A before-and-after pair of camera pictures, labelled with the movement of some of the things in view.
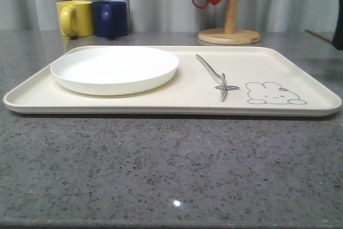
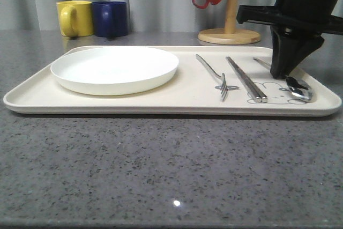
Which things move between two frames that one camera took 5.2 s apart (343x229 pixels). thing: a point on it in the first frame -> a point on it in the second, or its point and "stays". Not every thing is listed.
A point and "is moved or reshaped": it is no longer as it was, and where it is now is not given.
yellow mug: (76, 18) stays
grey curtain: (162, 1) stays
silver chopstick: (320, 37) is moved or reshaped
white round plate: (113, 70) stays
